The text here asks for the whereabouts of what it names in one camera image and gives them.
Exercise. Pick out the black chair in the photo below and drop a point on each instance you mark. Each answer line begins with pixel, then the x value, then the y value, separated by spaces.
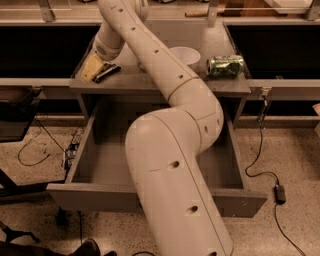
pixel 18 107

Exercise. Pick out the power strip on floor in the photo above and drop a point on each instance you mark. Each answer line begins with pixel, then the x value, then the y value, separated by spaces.
pixel 69 155

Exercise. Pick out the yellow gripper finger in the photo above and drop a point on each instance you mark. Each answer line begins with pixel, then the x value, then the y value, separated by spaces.
pixel 92 67

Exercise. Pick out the black power adapter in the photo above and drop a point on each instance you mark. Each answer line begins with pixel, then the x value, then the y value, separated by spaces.
pixel 280 194

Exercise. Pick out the grey cabinet top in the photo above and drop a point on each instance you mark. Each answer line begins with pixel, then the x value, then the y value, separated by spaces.
pixel 194 33

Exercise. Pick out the green soda can lying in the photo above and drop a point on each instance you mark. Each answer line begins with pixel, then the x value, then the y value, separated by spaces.
pixel 224 66

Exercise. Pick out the open grey top drawer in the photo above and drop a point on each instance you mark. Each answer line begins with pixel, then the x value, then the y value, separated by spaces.
pixel 99 179

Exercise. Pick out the white bowl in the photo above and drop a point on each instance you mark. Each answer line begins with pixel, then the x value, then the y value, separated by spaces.
pixel 187 55

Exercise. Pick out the dark shoe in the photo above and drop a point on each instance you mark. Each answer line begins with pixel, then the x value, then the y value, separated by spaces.
pixel 88 248

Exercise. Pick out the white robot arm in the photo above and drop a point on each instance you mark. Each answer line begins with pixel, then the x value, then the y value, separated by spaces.
pixel 162 146

